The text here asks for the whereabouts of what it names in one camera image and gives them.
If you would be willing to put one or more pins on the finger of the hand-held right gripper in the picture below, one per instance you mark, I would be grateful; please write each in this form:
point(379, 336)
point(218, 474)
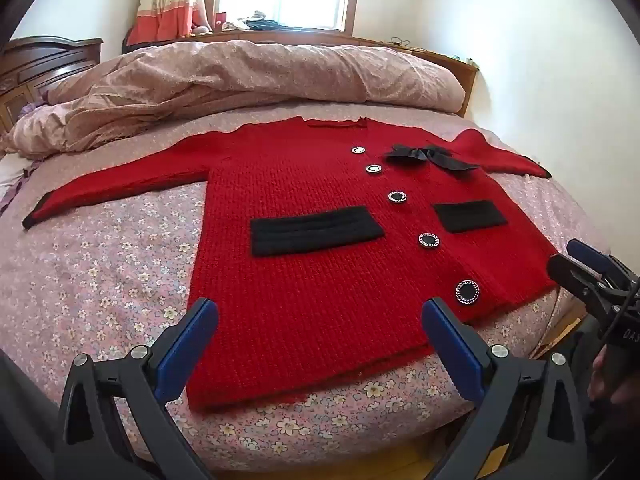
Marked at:
point(567, 272)
point(580, 251)

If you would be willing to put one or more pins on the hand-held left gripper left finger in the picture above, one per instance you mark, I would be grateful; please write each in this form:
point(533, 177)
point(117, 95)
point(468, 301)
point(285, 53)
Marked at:
point(192, 340)

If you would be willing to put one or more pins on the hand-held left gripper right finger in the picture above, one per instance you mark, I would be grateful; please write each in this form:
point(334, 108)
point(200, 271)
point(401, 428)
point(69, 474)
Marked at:
point(450, 340)

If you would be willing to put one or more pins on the red knitted cardigan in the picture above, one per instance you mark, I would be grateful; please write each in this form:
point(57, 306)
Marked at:
point(310, 285)

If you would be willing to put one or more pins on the pale clothes on ledge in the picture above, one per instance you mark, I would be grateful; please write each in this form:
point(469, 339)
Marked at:
point(240, 21)

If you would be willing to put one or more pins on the person's right hand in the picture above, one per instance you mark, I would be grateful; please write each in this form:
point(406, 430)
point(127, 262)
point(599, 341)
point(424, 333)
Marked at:
point(600, 377)

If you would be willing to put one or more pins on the pink floral bed sheet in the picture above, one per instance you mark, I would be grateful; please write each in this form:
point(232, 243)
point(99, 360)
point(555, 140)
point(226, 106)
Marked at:
point(100, 285)

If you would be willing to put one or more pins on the small bottles on ledge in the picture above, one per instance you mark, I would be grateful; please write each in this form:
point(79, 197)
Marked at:
point(462, 60)

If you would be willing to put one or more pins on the white pillow with purple ruffle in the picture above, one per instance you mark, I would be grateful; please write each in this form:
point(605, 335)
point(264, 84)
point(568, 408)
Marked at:
point(9, 177)

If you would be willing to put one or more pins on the pink floral duvet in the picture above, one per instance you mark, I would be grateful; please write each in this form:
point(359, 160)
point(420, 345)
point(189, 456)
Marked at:
point(250, 75)

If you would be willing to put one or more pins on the purple cloth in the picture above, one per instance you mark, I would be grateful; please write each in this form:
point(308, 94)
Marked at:
point(30, 108)

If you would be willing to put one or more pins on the dark wooden headboard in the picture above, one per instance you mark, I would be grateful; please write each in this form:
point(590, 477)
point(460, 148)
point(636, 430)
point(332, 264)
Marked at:
point(50, 60)

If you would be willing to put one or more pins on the small red box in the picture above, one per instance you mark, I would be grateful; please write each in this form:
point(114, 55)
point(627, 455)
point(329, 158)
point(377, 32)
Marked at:
point(219, 18)

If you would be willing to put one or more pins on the dark cloth on ledge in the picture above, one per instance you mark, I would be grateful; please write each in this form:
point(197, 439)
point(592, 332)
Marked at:
point(272, 24)

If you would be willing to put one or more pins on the cream and coral curtain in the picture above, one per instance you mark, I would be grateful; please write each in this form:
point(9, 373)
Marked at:
point(165, 10)

